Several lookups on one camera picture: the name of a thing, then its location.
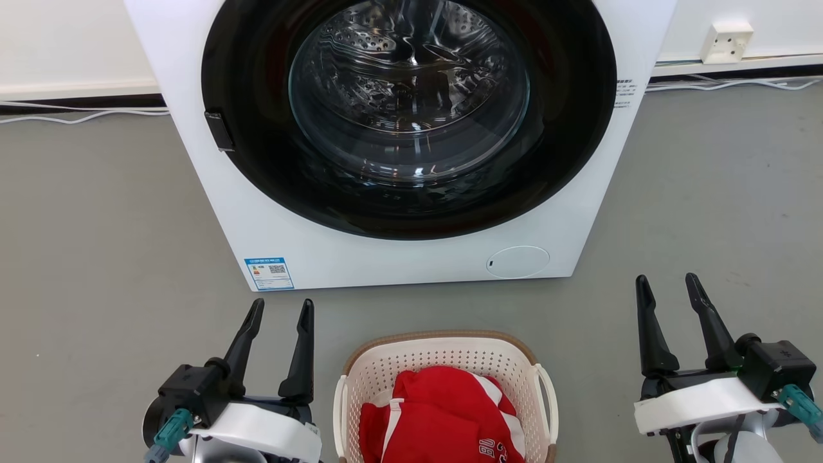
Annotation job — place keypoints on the cream perforated laundry basket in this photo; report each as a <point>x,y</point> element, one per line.
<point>443,350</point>

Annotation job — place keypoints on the white front-load washing machine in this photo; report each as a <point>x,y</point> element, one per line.
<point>321,257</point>

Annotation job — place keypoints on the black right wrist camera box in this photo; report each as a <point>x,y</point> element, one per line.
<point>778,363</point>

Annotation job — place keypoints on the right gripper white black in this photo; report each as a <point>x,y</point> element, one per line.
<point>694,402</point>

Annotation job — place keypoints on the white wall socket box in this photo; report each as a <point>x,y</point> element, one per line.
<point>726,43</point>

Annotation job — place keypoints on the small printed text sticker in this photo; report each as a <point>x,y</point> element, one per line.
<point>625,93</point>

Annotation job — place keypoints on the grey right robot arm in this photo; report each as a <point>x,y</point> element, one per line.
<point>739,447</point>

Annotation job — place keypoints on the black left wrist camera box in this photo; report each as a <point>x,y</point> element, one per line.
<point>189,389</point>

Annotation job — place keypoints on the blue energy label sticker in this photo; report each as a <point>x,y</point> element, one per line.
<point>269,274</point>

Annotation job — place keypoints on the round black washer door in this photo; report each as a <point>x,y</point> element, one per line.
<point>251,154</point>

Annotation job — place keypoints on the round white filter cover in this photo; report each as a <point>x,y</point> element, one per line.
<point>517,262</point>

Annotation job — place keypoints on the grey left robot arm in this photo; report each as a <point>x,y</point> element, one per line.
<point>218,454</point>

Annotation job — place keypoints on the red white sports jersey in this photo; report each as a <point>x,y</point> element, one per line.
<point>443,418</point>

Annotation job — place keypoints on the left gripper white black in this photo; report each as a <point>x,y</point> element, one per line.
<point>270,427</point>

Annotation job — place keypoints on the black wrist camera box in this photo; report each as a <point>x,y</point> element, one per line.
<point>778,363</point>
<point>189,389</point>

